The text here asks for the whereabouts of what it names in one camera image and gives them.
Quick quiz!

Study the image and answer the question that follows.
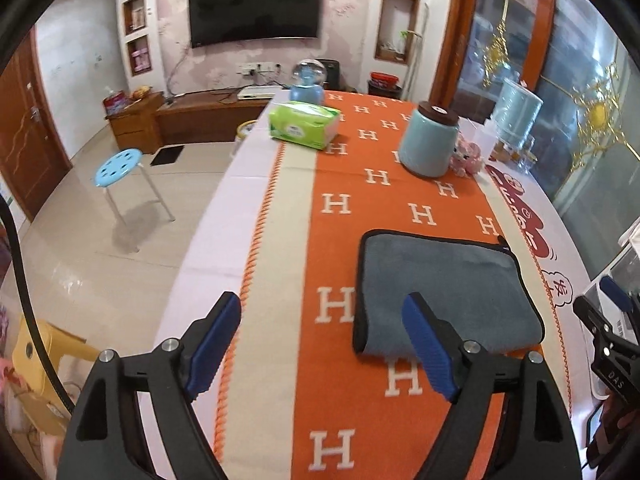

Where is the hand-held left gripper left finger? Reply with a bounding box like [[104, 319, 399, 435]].
[[57, 291, 242, 480]]

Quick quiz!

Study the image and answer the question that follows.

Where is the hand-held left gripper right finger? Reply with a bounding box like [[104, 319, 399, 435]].
[[402, 292, 583, 480]]

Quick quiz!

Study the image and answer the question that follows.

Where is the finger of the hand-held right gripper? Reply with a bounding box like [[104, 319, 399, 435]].
[[572, 275, 640, 397]]

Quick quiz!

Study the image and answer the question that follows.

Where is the grey towel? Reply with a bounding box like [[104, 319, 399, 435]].
[[352, 229, 546, 359]]

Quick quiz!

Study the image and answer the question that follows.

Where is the white tablecloth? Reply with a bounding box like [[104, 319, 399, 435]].
[[135, 87, 601, 480]]

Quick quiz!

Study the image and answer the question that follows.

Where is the orange letter-print blanket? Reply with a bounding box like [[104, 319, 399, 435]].
[[212, 90, 573, 480]]

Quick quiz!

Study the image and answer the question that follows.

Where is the yellow plastic stool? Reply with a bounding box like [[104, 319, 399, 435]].
[[11, 316, 102, 437]]

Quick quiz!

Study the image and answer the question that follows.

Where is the pink pig toy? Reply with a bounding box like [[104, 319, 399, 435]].
[[450, 141, 484, 176]]

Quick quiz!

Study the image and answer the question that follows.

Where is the black floor mat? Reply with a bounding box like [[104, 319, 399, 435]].
[[150, 144, 186, 166]]

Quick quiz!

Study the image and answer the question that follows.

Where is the blue round stool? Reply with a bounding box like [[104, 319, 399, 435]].
[[94, 148, 176, 224]]

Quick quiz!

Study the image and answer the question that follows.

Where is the light blue canister brown lid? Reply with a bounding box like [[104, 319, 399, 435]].
[[398, 101, 460, 178]]

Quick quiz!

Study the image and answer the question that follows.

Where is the gold window ornament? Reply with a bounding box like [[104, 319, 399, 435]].
[[570, 62, 636, 171]]

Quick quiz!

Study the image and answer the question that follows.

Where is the clear plastic container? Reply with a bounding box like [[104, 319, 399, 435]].
[[469, 124, 502, 162]]

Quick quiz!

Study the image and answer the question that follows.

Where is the yellow-rimmed bin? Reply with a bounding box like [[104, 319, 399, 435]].
[[234, 120, 260, 144]]

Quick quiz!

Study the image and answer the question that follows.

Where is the blue water dispenser bottle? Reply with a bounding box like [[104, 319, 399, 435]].
[[492, 77, 544, 148]]

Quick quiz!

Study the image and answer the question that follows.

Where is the wooden television cabinet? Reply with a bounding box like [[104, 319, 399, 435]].
[[105, 87, 286, 154]]

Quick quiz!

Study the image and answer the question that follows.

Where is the green tissue pack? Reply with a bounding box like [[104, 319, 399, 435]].
[[268, 101, 342, 151]]

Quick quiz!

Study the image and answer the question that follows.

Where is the white set-top box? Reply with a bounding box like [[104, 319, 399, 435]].
[[236, 86, 285, 100]]

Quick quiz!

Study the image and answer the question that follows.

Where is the red gift box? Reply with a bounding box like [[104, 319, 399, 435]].
[[103, 90, 129, 117]]

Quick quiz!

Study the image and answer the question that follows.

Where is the red basket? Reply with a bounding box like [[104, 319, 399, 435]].
[[368, 72, 401, 94]]

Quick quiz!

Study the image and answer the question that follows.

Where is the blue snow globe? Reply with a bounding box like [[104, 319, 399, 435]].
[[290, 58, 328, 106]]

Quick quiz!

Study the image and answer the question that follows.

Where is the brown wooden door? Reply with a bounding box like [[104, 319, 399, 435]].
[[0, 27, 74, 223]]

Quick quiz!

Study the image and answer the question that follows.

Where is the black speaker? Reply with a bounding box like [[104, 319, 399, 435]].
[[319, 59, 341, 91]]

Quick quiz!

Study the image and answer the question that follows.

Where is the black wall television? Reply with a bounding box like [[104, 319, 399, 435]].
[[187, 0, 324, 50]]

